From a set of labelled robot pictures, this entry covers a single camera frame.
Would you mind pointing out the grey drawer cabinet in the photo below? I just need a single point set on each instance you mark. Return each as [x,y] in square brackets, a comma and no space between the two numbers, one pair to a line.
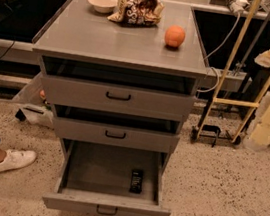
[81,44]

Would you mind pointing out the yellow hand truck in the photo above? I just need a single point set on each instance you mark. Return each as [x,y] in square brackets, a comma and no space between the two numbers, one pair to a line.
[198,130]

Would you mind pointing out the grey top drawer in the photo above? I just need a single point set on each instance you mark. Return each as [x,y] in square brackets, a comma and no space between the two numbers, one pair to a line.
[115,98]

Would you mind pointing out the black rxbar chocolate bar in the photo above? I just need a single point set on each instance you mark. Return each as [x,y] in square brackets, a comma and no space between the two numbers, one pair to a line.
[136,181]

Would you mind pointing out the orange fruit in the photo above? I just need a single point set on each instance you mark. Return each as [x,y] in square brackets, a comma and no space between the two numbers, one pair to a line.
[174,36]

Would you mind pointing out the white sneaker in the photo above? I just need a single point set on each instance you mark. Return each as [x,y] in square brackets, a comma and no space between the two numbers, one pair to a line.
[16,159]

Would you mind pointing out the grey middle drawer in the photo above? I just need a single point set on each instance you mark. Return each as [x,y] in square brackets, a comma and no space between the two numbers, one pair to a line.
[72,129]

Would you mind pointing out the brown chip bag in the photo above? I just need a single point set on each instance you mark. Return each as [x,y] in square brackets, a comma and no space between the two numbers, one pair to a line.
[138,12]

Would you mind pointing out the white power adapter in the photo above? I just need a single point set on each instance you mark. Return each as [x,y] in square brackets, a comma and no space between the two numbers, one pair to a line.
[238,6]

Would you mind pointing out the clear plastic bag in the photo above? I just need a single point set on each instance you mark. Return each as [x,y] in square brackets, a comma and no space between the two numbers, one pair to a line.
[32,104]

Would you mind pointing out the grey drawer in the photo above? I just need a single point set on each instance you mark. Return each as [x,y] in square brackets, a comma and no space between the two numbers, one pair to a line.
[72,129]
[96,179]
[115,98]

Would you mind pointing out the grey bottom drawer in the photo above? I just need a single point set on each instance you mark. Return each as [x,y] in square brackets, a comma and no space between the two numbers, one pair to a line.
[96,179]

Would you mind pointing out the white bowl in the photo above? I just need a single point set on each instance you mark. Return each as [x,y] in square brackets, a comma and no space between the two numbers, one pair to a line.
[103,6]

